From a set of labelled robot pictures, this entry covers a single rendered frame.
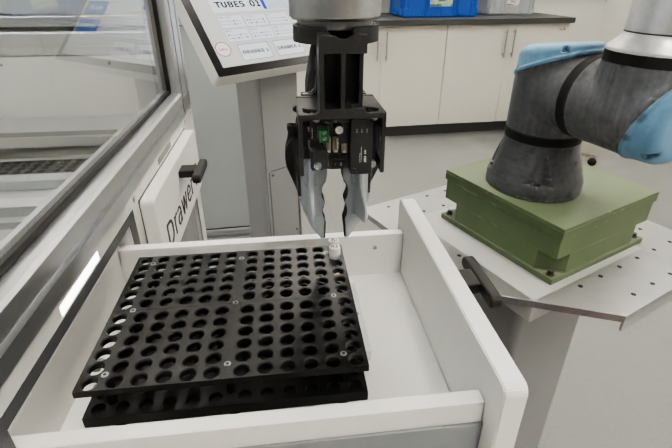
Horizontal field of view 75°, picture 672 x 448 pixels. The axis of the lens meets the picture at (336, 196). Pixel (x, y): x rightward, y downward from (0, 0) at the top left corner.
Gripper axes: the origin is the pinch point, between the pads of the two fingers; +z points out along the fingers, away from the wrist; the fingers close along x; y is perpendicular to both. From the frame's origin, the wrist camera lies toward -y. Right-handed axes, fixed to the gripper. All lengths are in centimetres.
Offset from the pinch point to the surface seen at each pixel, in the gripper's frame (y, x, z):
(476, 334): 16.6, 9.2, 1.1
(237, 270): 2.2, -10.3, 3.9
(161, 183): -14.7, -21.4, 1.1
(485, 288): 9.3, 13.4, 2.8
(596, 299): -4.7, 38.4, 18.0
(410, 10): -307, 91, -1
